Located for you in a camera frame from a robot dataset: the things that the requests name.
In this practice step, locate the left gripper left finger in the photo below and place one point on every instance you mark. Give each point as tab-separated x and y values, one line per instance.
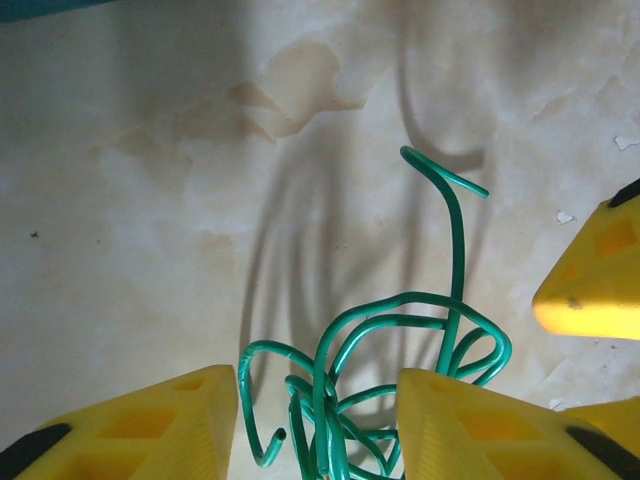
150	430

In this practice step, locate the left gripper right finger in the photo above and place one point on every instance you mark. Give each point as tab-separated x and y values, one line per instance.
475	440

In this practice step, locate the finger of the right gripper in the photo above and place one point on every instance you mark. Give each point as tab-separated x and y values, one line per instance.
615	415
600	280

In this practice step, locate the teal plastic bin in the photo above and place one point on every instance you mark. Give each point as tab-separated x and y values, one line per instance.
40	6

